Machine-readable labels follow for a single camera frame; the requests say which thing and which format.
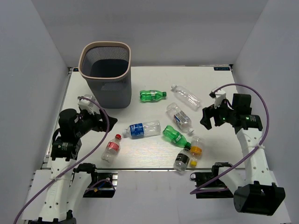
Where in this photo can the blue table corner sticker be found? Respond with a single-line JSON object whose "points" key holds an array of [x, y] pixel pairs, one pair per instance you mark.
{"points": [[222, 68]]}

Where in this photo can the grey mesh waste bin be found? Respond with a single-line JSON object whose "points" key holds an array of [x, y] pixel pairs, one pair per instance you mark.
{"points": [[106, 67]]}

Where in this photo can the orange label yellow cap bottle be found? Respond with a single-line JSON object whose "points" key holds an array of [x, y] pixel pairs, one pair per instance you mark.
{"points": [[196, 150]]}

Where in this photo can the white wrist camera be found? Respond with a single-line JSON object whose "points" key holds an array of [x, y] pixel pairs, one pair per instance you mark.
{"points": [[218, 96], [87, 105]]}

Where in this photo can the black label clear bottle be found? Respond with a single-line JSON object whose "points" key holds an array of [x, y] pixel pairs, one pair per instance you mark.
{"points": [[182, 160]]}

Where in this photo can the clear bottle white cap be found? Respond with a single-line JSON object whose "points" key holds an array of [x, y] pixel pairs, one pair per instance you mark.
{"points": [[186, 97]]}

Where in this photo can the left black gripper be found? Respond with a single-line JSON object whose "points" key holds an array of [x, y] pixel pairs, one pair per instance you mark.
{"points": [[100, 125]]}

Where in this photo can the green bottle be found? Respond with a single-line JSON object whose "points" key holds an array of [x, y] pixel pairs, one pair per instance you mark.
{"points": [[175, 137], [152, 95]]}

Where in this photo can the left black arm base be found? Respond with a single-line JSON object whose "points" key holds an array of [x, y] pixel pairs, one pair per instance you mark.
{"points": [[102, 186]]}

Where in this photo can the blue label Pocari bottle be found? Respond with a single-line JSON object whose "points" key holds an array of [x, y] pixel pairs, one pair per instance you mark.
{"points": [[141, 130]]}

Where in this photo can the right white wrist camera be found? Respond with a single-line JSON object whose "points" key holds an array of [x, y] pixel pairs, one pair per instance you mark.
{"points": [[218, 96]]}

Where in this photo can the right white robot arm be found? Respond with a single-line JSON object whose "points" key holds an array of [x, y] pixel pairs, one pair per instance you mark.
{"points": [[257, 193]]}

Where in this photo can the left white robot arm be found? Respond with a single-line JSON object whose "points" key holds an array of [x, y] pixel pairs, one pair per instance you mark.
{"points": [[70, 180]]}

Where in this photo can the clear bottle white blue label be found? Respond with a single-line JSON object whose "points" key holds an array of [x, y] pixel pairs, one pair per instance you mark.
{"points": [[183, 122]]}

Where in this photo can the red label clear bottle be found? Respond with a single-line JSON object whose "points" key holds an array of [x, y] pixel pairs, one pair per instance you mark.
{"points": [[111, 149]]}

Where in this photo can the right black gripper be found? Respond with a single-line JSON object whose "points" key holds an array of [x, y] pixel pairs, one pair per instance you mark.
{"points": [[209, 112]]}

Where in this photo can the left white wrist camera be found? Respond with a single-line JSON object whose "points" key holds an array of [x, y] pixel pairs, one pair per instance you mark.
{"points": [[87, 105]]}

